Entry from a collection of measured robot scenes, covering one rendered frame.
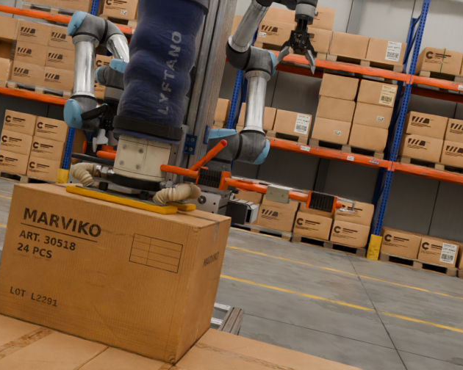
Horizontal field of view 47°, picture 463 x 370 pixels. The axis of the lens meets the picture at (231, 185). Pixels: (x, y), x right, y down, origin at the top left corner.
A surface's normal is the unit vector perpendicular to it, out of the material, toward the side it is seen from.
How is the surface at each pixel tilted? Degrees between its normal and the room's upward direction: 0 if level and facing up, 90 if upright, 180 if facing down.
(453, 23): 90
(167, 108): 80
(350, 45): 91
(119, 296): 90
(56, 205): 90
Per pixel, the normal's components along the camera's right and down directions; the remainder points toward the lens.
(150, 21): -0.33, -0.27
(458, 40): -0.14, 0.02
